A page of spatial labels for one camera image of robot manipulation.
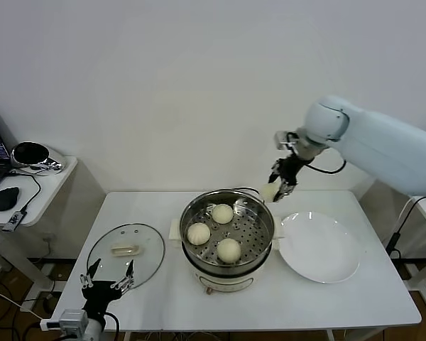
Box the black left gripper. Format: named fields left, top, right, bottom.
left=79, top=258, right=135, bottom=317

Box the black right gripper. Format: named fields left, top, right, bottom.
left=268, top=155, right=307, bottom=204

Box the white steamed baozi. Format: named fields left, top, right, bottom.
left=212, top=204, right=234, bottom=225
left=187, top=222, right=211, bottom=246
left=261, top=181, right=281, bottom=203
left=217, top=237, right=242, bottom=264

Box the glass lid with cream handle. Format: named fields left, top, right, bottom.
left=86, top=222, right=166, bottom=293

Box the perforated steel steamer basket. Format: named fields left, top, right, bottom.
left=180, top=190, right=275, bottom=276

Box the steel steamer pot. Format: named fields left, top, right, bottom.
left=168, top=215, right=287, bottom=296

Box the white round plate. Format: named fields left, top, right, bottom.
left=279, top=211, right=361, bottom=284

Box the small USB hub adapter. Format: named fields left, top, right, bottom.
left=1, top=209, right=26, bottom=234

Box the black computer mouse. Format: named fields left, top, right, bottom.
left=0, top=187, right=21, bottom=213

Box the shiny chrome black device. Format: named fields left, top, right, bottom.
left=11, top=141, right=65, bottom=173

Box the black cooker power cable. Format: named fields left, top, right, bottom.
left=232, top=187, right=266, bottom=203

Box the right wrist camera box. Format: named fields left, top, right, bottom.
left=273, top=130, right=297, bottom=150

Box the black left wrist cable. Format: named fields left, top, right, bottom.
left=104, top=311, right=121, bottom=341

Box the white floor cable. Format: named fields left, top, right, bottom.
left=0, top=286, right=53, bottom=326

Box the black thin desk cable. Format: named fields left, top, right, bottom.
left=9, top=170, right=43, bottom=214

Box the white hanging cable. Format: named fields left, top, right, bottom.
left=395, top=198, right=413, bottom=234

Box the black hanging cable with adapter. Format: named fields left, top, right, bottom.
left=385, top=195, right=426, bottom=262

